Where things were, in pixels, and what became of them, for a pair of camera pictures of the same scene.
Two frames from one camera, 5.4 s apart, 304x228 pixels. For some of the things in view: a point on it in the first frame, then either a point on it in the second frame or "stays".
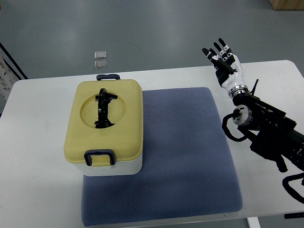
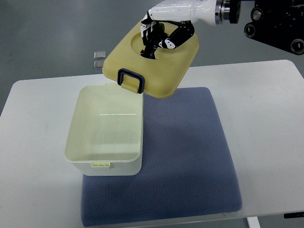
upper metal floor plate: [101, 54] stays
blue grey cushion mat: [186, 171] stays
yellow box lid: [126, 111] to [156, 78]
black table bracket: [294, 215] stays
